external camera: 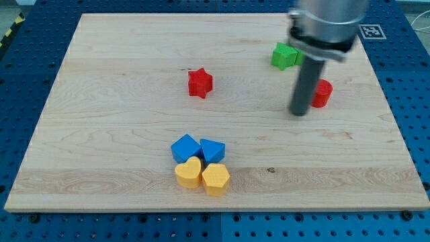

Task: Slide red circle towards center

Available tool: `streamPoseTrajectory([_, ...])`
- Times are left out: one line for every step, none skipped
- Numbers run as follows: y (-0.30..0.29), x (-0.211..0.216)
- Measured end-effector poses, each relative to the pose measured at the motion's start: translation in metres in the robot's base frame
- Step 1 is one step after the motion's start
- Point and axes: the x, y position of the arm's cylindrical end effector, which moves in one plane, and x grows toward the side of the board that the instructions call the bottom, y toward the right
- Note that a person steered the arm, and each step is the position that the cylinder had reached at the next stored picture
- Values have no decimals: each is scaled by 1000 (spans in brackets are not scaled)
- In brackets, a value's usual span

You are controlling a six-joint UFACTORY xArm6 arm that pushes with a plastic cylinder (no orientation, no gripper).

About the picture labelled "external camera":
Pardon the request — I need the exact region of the red cylinder block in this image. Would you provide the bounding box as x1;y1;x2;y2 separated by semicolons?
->
311;79;333;108

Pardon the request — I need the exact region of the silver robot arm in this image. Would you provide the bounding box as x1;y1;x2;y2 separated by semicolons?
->
288;0;369;62

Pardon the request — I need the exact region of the blue triangle block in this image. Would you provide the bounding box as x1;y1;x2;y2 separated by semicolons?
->
200;139;226;165

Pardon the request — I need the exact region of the blue cube block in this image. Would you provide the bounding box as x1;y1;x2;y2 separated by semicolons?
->
171;134;202;163

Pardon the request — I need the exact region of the red star block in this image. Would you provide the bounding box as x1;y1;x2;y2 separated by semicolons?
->
188;68;213;99

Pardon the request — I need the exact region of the yellow hexagon block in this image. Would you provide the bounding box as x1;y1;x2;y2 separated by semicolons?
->
202;163;230;196

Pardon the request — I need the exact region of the yellow heart block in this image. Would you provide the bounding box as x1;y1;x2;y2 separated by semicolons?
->
174;156;202;189

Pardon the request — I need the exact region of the wooden board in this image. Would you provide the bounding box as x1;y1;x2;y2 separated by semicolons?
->
5;13;429;212

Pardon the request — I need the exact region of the green block behind star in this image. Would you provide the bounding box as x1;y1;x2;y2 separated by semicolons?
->
294;48;304;66

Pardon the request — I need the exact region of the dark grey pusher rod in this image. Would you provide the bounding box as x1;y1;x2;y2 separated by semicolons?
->
288;56;325;116

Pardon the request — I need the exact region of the white fiducial marker tag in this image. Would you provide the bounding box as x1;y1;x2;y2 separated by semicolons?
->
359;24;386;40

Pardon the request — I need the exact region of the white cable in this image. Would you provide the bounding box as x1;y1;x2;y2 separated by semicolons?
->
410;9;430;33

